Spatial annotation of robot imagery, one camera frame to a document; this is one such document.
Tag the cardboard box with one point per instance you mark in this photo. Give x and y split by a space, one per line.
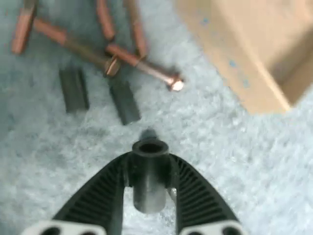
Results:
252 44

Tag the copper coloured bolt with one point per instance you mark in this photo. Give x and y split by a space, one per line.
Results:
75 46
105 19
144 64
23 29
139 36

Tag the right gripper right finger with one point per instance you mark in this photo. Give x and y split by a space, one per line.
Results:
195 193

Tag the dark grey metal sleeve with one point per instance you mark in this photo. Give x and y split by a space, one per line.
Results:
149 178
125 102
73 91

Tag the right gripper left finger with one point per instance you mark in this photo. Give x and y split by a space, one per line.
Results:
97 195

